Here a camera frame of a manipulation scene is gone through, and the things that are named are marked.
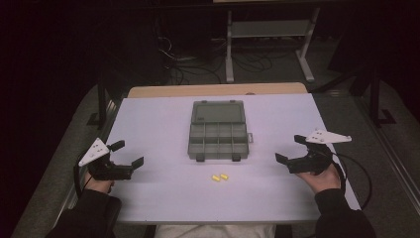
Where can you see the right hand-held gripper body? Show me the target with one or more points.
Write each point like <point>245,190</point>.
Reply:
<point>313,162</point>

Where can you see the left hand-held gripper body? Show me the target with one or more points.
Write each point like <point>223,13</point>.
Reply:
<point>103,170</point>

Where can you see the person's left hand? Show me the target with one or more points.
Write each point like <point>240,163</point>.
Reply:
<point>97,185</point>

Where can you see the person's right hand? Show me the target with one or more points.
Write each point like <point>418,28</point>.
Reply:
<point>325,181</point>

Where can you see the black metal stand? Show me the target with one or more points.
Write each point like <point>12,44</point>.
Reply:
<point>374,99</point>
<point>101,105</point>

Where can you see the small yellow plug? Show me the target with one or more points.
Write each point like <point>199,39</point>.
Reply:
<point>224,177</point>
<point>215,178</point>

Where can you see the grey plastic organizer box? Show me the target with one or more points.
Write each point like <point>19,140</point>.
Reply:
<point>218,139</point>

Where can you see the light wooden table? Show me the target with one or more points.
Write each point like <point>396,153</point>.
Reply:
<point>214,90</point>

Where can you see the grey metal rail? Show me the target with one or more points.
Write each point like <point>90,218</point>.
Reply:
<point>389,148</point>
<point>71,195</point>

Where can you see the white metal desk frame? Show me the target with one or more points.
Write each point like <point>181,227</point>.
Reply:
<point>229,62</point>

